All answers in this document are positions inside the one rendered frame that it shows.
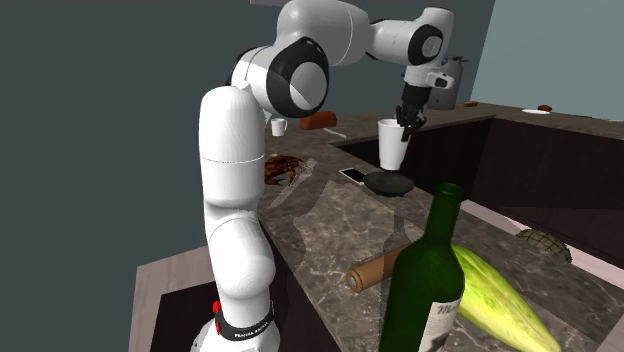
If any dark robot stand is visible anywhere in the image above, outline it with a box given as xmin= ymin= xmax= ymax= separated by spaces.
xmin=149 ymin=280 xmax=294 ymax=352

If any dark green ribbed ball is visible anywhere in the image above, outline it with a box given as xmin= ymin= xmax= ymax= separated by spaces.
xmin=515 ymin=228 xmax=573 ymax=265

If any tall white cup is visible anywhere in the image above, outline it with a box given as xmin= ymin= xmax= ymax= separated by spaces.
xmin=377 ymin=118 xmax=414 ymax=172

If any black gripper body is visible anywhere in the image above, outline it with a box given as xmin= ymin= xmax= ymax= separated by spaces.
xmin=400 ymin=82 xmax=431 ymax=116

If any dark grey shallow bowl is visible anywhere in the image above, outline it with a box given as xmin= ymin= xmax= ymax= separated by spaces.
xmin=362 ymin=171 xmax=416 ymax=198

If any red brown lobster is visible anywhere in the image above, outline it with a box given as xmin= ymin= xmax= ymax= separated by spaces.
xmin=264 ymin=154 xmax=306 ymax=187

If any white smartphone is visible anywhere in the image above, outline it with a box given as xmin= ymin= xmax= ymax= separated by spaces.
xmin=339 ymin=167 xmax=368 ymax=185

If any green wine bottle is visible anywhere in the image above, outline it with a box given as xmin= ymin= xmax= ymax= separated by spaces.
xmin=379 ymin=182 xmax=467 ymax=352

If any grey metal kettle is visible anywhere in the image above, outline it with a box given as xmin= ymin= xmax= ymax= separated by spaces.
xmin=426 ymin=55 xmax=471 ymax=111

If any yellow green corn ear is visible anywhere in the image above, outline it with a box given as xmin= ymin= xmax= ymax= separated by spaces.
xmin=450 ymin=243 xmax=564 ymax=352

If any grey kitchen knife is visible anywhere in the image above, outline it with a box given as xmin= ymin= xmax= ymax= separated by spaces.
xmin=266 ymin=157 xmax=319 ymax=211

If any reddish brown bread loaf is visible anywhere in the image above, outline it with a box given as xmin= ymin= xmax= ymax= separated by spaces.
xmin=299 ymin=110 xmax=339 ymax=131

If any wooden rolling pin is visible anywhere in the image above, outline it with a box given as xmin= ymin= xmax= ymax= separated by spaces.
xmin=345 ymin=242 xmax=416 ymax=294

